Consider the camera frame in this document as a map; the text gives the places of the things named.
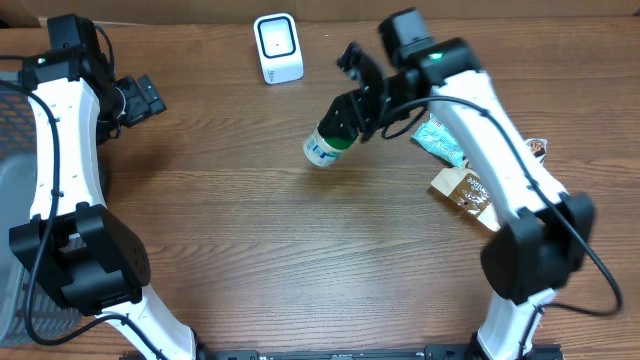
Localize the teal snack packet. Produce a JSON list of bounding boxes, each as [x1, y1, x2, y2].
[[412, 114, 465, 167]]

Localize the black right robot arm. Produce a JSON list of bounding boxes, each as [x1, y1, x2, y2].
[[306, 8, 595, 359]]

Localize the beige brown bag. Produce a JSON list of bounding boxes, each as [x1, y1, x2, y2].
[[429, 138, 549, 233]]

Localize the brown cardboard backdrop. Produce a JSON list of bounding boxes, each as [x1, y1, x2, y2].
[[1, 0, 639, 27]]

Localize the green lid white jar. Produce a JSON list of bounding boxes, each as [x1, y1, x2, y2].
[[303, 129, 354, 167]]

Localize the white barcode scanner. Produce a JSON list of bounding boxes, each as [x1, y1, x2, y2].
[[253, 13, 304, 85]]

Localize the grey plastic mesh basket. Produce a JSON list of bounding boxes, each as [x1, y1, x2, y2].
[[1, 78, 108, 347]]

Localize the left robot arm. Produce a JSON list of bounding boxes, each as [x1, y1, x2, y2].
[[7, 14, 208, 359]]

